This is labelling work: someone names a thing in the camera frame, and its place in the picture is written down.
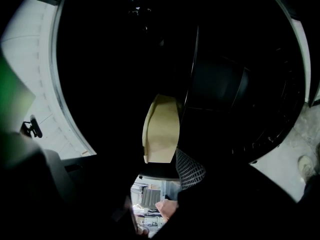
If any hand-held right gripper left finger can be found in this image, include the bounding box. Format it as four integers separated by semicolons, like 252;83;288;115
99;146;145;192

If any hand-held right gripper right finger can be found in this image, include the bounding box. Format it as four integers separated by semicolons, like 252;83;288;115
175;147;208;192

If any yellow plastic container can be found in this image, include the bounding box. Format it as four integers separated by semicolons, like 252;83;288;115
141;93;182;164

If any person's left forearm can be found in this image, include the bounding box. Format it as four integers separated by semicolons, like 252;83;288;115
154;198;180;223

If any person's right shoe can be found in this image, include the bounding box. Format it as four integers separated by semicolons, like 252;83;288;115
297;155;315;183

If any black head-mounted camera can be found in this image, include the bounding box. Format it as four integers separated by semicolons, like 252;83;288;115
22;114;44;139

